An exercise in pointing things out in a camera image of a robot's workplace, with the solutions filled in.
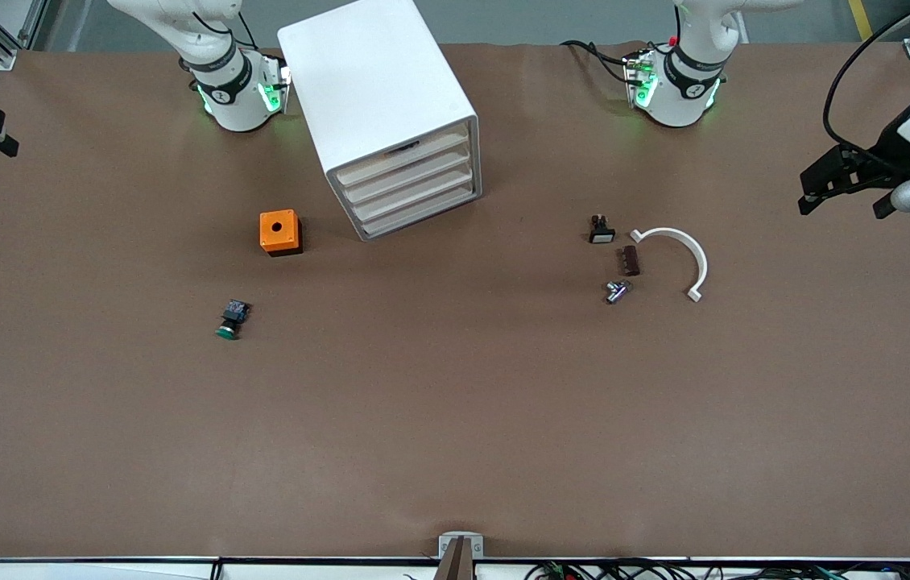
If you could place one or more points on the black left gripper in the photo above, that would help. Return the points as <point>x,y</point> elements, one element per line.
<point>896,145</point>

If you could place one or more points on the beige cabinet drawer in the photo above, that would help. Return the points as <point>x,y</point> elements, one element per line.
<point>415,208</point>
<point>439,147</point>
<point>415,190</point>
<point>415,171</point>

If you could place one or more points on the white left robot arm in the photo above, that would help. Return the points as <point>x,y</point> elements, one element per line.
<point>684,80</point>

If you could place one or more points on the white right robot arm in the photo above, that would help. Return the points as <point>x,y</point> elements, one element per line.
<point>229,97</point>

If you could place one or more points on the white square push button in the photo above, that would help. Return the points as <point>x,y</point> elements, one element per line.
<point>601,234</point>

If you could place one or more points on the green push button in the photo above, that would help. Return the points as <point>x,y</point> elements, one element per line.
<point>231,319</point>

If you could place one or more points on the orange button box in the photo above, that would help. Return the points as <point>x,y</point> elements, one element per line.
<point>278,229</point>

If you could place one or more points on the white drawer cabinet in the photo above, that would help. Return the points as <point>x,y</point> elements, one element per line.
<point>374,80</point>

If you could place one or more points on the white curved plastic clamp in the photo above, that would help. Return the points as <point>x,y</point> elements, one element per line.
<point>696,258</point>

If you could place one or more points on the dark brown terminal block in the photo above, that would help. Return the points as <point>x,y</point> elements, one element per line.
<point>630,261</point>

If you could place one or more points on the metal T fitting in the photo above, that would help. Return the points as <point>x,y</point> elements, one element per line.
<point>618,292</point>

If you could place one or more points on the brown table cover mat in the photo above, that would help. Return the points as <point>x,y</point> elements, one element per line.
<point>455,443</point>

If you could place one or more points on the grey metal bracket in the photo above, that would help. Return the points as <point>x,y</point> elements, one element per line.
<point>447,544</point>

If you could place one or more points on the brown post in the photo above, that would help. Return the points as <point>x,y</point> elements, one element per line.
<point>455,564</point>

